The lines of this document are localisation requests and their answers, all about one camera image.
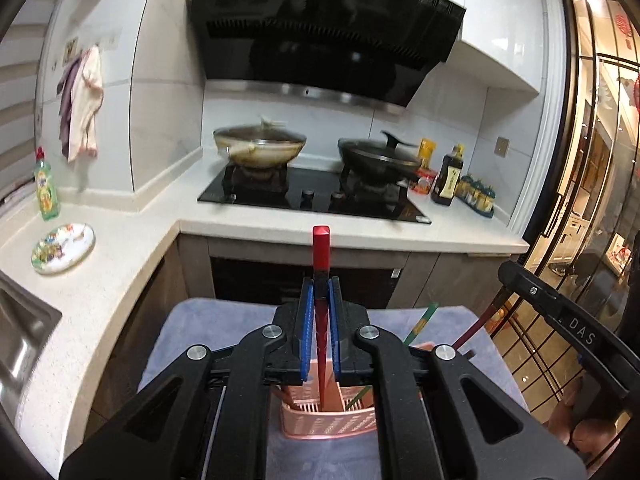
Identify patterned plate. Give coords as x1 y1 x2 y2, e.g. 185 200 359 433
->
30 222 96 275

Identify black range hood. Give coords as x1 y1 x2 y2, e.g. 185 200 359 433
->
190 0 465 108

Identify beige wok with lid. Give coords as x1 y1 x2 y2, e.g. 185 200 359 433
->
213 117 307 169

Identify hanging pink white towel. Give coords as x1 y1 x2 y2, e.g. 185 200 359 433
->
56 44 104 162

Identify dark soy sauce bottle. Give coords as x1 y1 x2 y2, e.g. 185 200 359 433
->
431 144 464 206

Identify white upper cabinets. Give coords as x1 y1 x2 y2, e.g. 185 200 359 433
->
448 0 544 93

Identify green chopstick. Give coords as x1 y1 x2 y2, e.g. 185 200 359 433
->
345 302 439 411

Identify red instant noodle cup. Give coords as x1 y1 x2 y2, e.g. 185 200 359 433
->
410 168 438 195

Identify black wok with lid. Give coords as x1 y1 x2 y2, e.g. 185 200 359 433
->
337 130 421 188

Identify pink perforated utensil holder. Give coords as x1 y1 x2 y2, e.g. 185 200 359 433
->
280 360 376 440

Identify blue-grey fleece table cloth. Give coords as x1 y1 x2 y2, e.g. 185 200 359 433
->
136 297 532 480

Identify person's right hand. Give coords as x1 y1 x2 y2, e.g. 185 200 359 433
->
547 377 617 476

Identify spice jar set tray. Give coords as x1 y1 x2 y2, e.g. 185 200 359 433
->
456 174 496 218

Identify yellow snack packet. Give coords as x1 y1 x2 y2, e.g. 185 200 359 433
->
418 138 437 169

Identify black gas stove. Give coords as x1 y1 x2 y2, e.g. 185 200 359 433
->
198 162 432 224

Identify steel kitchen sink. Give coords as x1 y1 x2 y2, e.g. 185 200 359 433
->
0 273 62 422

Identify green dish soap bottle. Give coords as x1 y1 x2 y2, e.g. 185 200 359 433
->
34 146 60 220

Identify bright red chopstick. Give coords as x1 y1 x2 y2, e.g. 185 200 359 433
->
312 226 330 411
452 306 496 350

